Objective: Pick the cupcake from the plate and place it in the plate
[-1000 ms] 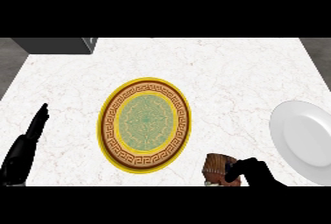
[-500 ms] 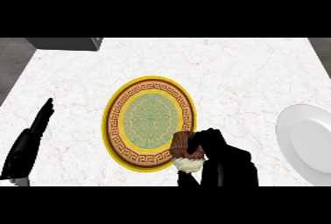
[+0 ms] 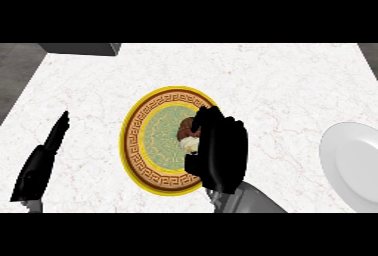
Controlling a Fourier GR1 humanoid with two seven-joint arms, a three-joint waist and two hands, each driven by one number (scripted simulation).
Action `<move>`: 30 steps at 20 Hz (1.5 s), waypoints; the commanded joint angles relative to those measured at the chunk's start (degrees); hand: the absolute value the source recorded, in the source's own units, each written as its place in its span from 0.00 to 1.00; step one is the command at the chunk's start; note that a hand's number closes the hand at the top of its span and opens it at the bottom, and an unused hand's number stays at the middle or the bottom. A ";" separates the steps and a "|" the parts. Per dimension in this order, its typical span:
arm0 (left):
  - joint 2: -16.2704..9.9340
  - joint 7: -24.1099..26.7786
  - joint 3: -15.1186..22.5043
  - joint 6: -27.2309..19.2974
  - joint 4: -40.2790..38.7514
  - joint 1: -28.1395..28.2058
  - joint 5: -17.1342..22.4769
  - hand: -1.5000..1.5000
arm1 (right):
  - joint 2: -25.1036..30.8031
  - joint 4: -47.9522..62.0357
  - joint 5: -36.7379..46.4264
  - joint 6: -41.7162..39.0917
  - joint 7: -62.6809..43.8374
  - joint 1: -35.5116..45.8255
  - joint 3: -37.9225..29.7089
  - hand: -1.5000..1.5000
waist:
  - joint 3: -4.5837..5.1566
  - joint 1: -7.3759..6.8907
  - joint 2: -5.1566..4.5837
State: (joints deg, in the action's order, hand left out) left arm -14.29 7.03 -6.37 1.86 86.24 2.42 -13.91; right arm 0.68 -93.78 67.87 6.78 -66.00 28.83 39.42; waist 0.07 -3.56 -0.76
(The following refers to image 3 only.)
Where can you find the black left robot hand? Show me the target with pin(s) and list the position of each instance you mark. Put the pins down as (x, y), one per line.
(37, 166)

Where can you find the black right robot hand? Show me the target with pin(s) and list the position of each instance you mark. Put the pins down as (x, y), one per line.
(223, 150)

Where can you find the chocolate frosted cupcake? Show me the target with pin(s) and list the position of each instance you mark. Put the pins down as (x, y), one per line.
(187, 136)

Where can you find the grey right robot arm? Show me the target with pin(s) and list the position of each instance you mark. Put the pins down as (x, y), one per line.
(245, 201)

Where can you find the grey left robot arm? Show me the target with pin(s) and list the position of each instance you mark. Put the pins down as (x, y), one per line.
(34, 206)

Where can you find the yellow brown patterned plate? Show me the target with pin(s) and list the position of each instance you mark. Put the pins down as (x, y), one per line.
(155, 143)

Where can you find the white plate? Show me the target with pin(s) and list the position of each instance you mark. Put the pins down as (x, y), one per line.
(351, 165)

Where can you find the dark grey box appliance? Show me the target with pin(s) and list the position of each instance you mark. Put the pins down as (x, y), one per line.
(81, 48)

